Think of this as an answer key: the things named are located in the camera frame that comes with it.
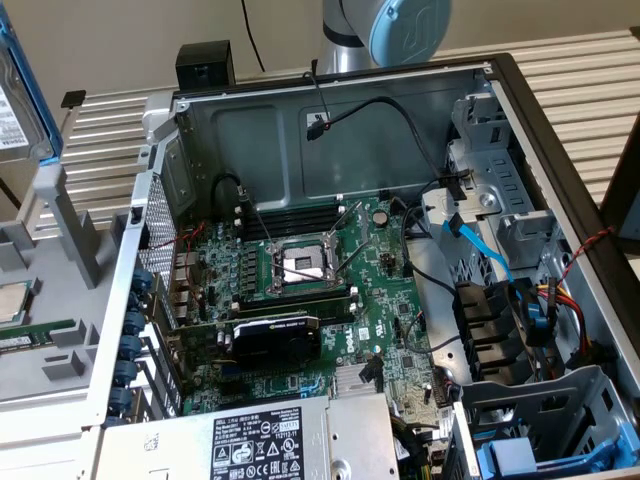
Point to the hard disk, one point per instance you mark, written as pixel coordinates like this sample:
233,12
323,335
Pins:
15,115

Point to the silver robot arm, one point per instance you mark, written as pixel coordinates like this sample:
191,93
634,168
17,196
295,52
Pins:
340,50

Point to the metal disk bay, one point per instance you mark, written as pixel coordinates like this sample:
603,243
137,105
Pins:
525,400

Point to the blue disk carrier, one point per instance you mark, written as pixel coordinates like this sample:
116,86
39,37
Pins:
510,452

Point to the CPU socket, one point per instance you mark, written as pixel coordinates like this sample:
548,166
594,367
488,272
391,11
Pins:
305,262

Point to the metal socket cover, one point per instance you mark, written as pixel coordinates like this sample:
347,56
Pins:
363,220

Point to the coin battery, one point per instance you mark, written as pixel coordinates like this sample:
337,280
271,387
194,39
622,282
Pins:
381,217

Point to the metal locking lever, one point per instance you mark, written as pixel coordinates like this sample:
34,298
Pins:
256,217

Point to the green motherboard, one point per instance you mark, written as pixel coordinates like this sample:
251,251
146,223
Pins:
380,300

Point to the black graphics card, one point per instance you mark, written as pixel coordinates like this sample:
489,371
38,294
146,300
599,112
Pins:
275,345

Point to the open PC case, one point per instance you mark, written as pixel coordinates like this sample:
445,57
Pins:
250,140

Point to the silver chipset heatsink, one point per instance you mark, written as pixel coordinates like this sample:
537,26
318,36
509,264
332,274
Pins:
350,382

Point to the metal drive cage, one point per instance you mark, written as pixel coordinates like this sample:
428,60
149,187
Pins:
500,175

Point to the black box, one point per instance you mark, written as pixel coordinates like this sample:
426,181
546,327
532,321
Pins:
205,60

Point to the silver power supply unit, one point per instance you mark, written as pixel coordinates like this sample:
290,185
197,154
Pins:
190,440

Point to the grey parts rack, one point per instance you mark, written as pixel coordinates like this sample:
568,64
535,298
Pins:
75,300

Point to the green RAM stick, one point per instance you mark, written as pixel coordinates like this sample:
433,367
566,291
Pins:
35,336

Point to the silver CPU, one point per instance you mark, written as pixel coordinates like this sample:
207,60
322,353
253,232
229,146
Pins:
12,300

